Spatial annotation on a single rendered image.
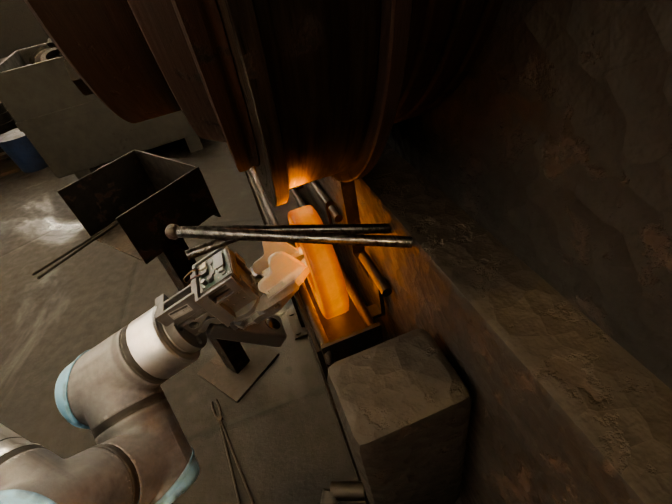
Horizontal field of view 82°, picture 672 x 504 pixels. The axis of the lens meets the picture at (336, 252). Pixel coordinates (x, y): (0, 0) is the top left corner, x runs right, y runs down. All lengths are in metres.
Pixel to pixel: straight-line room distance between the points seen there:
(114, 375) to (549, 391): 0.47
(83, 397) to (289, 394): 0.79
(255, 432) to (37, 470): 0.83
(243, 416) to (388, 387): 1.00
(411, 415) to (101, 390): 0.39
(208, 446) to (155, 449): 0.76
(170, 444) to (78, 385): 0.13
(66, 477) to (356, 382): 0.30
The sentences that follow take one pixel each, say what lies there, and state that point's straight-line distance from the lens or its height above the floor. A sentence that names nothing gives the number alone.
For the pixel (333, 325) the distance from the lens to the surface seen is 0.54.
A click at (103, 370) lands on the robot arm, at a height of 0.71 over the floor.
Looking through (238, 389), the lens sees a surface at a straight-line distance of 1.34.
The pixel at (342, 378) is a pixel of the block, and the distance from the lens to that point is 0.33.
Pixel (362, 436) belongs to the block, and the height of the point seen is 0.80.
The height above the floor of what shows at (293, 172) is 0.96.
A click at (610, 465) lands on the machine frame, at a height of 0.87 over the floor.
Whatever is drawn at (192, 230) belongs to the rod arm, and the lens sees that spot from 0.35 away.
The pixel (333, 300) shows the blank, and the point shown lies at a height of 0.74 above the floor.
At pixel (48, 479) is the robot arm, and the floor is 0.74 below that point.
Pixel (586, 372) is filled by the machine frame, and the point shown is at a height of 0.87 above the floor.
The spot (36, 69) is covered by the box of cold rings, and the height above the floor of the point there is 0.71.
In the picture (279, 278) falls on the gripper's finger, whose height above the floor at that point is 0.75.
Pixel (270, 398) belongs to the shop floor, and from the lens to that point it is 1.30.
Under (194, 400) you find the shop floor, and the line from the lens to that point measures 1.40.
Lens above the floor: 1.08
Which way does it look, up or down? 40 degrees down
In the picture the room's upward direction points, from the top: 12 degrees counter-clockwise
